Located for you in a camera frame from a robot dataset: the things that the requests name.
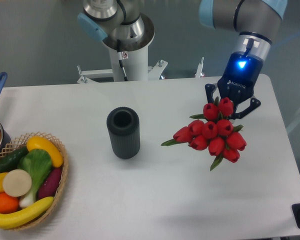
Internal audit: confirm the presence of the dark grey ribbed vase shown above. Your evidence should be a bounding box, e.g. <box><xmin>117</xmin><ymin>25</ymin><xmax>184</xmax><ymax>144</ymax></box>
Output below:
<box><xmin>106</xmin><ymin>106</ymin><xmax>141</xmax><ymax>159</ymax></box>

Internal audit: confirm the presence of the green bok choy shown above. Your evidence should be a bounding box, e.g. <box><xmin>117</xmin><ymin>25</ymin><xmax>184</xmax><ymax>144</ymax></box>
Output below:
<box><xmin>17</xmin><ymin>149</ymin><xmax>52</xmax><ymax>209</ymax></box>

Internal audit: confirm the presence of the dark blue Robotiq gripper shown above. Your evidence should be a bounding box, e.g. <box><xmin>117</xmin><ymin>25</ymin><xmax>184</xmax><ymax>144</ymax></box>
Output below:
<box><xmin>204</xmin><ymin>52</ymin><xmax>263</xmax><ymax>120</ymax></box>

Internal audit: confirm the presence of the green cucumber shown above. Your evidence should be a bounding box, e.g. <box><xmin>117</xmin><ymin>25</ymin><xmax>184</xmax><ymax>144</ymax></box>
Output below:
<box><xmin>0</xmin><ymin>146</ymin><xmax>28</xmax><ymax>173</ymax></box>

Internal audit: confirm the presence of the beige round disc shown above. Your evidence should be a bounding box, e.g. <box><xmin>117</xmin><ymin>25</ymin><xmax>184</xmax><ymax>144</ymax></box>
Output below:
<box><xmin>2</xmin><ymin>169</ymin><xmax>32</xmax><ymax>197</ymax></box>

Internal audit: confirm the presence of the purple eggplant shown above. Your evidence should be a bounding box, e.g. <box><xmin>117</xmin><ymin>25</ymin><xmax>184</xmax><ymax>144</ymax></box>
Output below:
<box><xmin>37</xmin><ymin>168</ymin><xmax>62</xmax><ymax>200</ymax></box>

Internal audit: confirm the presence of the red tulip bouquet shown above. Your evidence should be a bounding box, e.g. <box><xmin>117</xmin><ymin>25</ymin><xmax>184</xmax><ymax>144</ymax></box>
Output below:
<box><xmin>161</xmin><ymin>97</ymin><xmax>247</xmax><ymax>171</ymax></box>

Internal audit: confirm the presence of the orange fruit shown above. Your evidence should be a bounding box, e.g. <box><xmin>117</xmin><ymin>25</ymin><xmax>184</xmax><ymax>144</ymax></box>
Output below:
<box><xmin>0</xmin><ymin>192</ymin><xmax>19</xmax><ymax>214</ymax></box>

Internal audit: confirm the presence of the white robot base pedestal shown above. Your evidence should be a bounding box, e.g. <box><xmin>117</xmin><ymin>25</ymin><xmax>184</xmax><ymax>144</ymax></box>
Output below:
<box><xmin>77</xmin><ymin>0</ymin><xmax>168</xmax><ymax>82</ymax></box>

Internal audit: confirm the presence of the woven wicker basket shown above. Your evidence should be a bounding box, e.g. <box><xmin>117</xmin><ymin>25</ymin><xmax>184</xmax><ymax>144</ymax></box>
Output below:
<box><xmin>0</xmin><ymin>132</ymin><xmax>69</xmax><ymax>230</ymax></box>

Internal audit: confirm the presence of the yellow banana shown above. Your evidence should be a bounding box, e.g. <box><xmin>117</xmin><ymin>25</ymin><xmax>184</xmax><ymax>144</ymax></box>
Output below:
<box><xmin>0</xmin><ymin>196</ymin><xmax>54</xmax><ymax>230</ymax></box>

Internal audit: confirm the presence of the silver blue-capped robot arm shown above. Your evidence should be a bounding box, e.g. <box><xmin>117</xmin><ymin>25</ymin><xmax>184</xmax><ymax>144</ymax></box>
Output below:
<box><xmin>198</xmin><ymin>0</ymin><xmax>288</xmax><ymax>120</ymax></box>

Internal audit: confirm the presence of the black base cable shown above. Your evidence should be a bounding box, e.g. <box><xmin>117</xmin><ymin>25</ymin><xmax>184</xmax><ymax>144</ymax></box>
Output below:
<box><xmin>116</xmin><ymin>39</ymin><xmax>129</xmax><ymax>82</ymax></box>

